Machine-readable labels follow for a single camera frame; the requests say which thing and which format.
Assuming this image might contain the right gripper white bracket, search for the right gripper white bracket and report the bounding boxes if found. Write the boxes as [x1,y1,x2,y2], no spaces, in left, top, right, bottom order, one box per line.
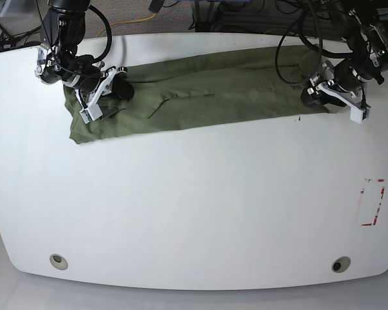
[75,67,135,123]

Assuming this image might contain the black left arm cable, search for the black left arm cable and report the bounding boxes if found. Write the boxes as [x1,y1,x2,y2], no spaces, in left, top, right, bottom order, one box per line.
[274,0,353,87]

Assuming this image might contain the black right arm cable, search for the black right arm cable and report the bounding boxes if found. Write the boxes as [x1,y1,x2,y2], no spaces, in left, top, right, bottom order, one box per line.
[34,0,114,62]

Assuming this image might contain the red tape rectangle marking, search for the red tape rectangle marking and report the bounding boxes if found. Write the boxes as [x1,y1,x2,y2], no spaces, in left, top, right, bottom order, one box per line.
[357,178,386,227]

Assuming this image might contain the left table grommet hole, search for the left table grommet hole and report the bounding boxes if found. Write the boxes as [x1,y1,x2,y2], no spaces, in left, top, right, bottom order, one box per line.
[49,254,69,271]

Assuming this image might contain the olive green T-shirt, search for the olive green T-shirt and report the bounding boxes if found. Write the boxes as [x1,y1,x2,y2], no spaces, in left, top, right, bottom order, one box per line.
[64,45,342,144]

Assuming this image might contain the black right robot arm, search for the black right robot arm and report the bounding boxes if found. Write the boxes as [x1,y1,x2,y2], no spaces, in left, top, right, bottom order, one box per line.
[35,1,135,123]

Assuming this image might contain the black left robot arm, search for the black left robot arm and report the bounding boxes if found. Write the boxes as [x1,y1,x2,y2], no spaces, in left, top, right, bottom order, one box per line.
[297,1,388,123]

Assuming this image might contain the table grommet hole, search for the table grommet hole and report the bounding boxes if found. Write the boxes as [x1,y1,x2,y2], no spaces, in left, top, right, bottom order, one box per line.
[49,254,69,271]
[332,256,351,273]

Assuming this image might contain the yellow cable on floor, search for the yellow cable on floor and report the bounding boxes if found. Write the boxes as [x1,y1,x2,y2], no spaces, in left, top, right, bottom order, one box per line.
[98,12,158,38]

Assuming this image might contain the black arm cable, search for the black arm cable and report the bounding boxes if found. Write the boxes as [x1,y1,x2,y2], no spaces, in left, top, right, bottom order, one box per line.
[274,0,353,87]
[34,0,114,62]

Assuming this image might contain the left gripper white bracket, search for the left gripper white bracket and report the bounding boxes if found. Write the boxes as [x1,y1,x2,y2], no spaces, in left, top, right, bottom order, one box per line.
[301,72,371,123]

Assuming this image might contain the right table grommet hole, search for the right table grommet hole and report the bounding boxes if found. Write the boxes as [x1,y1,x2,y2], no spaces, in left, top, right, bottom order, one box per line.
[332,256,351,273]

